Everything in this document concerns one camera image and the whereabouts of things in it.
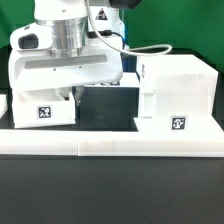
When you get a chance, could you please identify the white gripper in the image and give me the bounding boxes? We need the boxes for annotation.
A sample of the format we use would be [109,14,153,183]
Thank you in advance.
[8,23,123,106]

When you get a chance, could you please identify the white front drawer tray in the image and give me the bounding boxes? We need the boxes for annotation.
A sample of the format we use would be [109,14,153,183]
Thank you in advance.
[12,89,75,128]

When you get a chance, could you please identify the white drawer cabinet box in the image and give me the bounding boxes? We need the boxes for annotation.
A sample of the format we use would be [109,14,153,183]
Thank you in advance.
[134,54,221,133]

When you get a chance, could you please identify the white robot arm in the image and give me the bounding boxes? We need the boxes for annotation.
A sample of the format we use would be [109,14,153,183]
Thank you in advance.
[9,0,142,105]

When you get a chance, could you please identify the white marker sheet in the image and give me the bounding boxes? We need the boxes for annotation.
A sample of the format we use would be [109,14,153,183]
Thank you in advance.
[87,72,139,88]

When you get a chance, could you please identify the white block left edge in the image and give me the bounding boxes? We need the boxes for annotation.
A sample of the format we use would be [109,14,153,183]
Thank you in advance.
[0,94,8,119]

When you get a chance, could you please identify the white L-shaped fence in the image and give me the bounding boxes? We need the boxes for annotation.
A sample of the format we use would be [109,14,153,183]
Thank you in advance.
[0,130,224,158]

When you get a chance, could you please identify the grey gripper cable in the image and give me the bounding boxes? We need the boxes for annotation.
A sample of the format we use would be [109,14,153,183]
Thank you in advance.
[85,0,174,57]

